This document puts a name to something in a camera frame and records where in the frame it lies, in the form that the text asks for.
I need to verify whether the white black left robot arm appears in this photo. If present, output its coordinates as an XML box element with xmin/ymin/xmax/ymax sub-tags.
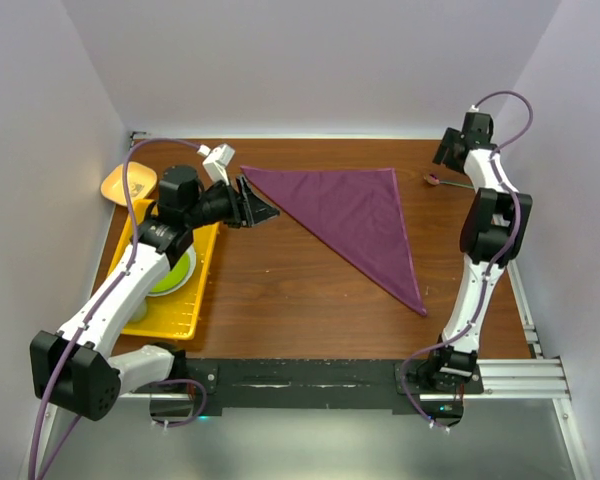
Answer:
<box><xmin>30</xmin><ymin>165</ymin><xmax>280</xmax><ymax>421</ymax></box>

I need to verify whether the aluminium frame rail right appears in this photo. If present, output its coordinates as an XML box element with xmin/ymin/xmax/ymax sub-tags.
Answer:
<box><xmin>467</xmin><ymin>132</ymin><xmax>544</xmax><ymax>359</ymax></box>

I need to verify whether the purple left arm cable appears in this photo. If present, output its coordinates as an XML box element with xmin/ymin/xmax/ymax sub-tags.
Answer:
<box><xmin>27</xmin><ymin>138</ymin><xmax>206</xmax><ymax>480</ymax></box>

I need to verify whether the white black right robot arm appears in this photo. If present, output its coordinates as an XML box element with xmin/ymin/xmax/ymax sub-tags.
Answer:
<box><xmin>417</xmin><ymin>109</ymin><xmax>533</xmax><ymax>393</ymax></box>

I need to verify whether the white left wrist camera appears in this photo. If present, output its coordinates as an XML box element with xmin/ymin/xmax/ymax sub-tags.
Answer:
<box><xmin>197</xmin><ymin>143</ymin><xmax>235</xmax><ymax>185</ymax></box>

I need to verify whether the yellow square bowl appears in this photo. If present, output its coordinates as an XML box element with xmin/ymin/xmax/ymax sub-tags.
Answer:
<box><xmin>100</xmin><ymin>161</ymin><xmax>157</xmax><ymax>207</ymax></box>

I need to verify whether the yellow plastic tray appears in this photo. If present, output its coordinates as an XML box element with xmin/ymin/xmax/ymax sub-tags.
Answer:
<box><xmin>122</xmin><ymin>223</ymin><xmax>219</xmax><ymax>340</ymax></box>

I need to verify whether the iridescent rainbow metal spoon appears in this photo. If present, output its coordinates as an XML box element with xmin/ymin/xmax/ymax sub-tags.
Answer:
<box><xmin>423</xmin><ymin>173</ymin><xmax>473</xmax><ymax>190</ymax></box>

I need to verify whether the aluminium frame rail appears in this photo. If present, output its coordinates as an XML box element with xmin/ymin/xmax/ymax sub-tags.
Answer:
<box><xmin>114</xmin><ymin>357</ymin><xmax>572</xmax><ymax>401</ymax></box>
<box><xmin>467</xmin><ymin>132</ymin><xmax>544</xmax><ymax>359</ymax></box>

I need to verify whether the green white plate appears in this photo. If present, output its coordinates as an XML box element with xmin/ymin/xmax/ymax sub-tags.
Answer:
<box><xmin>148</xmin><ymin>246</ymin><xmax>197</xmax><ymax>297</ymax></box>

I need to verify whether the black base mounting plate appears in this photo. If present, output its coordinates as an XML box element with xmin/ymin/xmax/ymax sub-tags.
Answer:
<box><xmin>128</xmin><ymin>357</ymin><xmax>484</xmax><ymax>430</ymax></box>

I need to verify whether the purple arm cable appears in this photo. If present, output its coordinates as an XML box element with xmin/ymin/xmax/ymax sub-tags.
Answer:
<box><xmin>27</xmin><ymin>138</ymin><xmax>206</xmax><ymax>480</ymax></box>
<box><xmin>398</xmin><ymin>90</ymin><xmax>535</xmax><ymax>431</ymax></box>

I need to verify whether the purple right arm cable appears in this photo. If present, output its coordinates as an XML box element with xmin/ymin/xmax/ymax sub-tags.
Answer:
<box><xmin>398</xmin><ymin>90</ymin><xmax>535</xmax><ymax>431</ymax></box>

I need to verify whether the aluminium frame rail front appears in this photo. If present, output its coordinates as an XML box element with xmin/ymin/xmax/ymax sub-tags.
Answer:
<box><xmin>114</xmin><ymin>357</ymin><xmax>572</xmax><ymax>401</ymax></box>

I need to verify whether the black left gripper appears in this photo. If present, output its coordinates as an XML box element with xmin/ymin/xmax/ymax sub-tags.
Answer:
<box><xmin>185</xmin><ymin>175</ymin><xmax>279</xmax><ymax>230</ymax></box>

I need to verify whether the purple cloth napkin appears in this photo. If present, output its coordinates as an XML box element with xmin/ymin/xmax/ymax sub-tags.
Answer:
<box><xmin>242</xmin><ymin>166</ymin><xmax>427</xmax><ymax>316</ymax></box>

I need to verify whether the pale cup with blue handle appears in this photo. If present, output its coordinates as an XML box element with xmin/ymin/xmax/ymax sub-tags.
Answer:
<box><xmin>128</xmin><ymin>299</ymin><xmax>148</xmax><ymax>323</ymax></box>

